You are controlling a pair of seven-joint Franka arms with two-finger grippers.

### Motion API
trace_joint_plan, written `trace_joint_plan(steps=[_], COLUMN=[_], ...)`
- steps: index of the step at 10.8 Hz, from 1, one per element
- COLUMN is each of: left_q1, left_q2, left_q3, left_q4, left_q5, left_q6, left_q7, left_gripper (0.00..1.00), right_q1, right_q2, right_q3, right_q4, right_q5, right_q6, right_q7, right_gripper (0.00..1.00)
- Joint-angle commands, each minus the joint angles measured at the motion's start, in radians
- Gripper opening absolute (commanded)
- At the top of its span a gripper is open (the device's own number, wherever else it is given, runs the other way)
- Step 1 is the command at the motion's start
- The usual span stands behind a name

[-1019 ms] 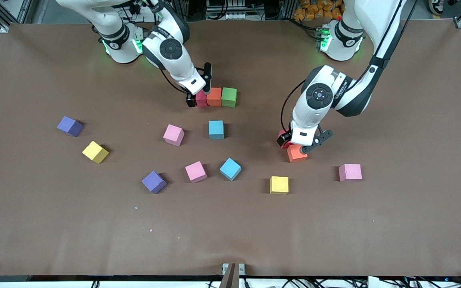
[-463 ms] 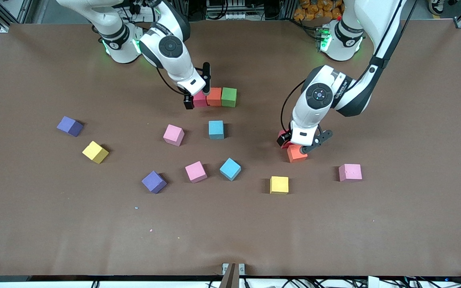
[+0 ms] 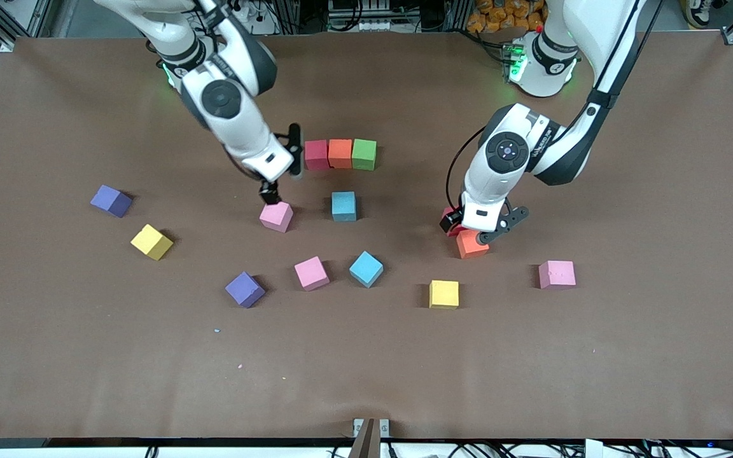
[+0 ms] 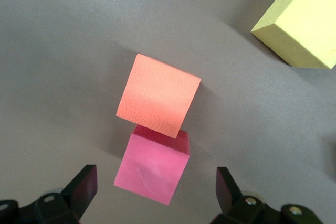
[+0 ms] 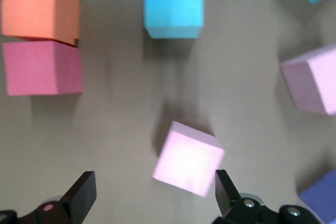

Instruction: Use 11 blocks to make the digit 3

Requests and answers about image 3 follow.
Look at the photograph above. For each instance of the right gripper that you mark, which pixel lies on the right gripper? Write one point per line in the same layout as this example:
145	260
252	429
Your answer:
269	189

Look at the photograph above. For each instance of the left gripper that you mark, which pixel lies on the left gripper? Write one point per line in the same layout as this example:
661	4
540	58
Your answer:
450	221

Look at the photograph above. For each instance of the red foam cube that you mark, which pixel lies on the red foam cube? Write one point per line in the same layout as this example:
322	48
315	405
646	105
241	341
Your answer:
455	231
317	154

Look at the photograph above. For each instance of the pink foam cube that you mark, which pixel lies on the pink foam cube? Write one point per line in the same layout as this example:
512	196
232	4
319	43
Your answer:
311	272
557	273
277	219

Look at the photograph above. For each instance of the orange foam cube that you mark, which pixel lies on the orange foam cube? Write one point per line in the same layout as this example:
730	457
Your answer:
340	153
471	247

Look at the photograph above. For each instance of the green foam cube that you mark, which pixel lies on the green foam cube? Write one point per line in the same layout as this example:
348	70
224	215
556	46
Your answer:
364	154

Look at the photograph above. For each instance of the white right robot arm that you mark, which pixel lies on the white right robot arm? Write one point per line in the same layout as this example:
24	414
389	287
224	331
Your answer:
220	102

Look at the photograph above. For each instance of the yellow foam cube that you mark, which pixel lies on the yellow foam cube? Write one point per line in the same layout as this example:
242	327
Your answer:
150	240
444	293

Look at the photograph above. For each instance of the blue foam cube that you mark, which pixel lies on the blue foam cube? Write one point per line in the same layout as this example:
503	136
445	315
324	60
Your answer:
343	205
365	268

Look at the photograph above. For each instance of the purple foam cube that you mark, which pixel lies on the purple foam cube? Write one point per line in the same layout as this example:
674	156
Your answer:
111	200
244	288

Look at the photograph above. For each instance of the brown paper table cover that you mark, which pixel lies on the brown paper table cover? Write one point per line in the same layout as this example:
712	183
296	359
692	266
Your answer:
366	381

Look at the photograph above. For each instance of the white power strip with plugs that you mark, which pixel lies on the white power strip with plugs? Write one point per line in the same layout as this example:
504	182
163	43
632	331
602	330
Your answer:
252	11

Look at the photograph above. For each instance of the long white socket strip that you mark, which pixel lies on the long white socket strip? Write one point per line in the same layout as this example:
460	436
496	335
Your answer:
369	25

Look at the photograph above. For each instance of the orange snack bag pile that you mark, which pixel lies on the orange snack bag pile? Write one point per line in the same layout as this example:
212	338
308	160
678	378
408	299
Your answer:
500	16

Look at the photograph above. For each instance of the metal bracket with wooden post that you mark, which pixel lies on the metal bracket with wooden post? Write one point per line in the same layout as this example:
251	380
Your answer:
366	439

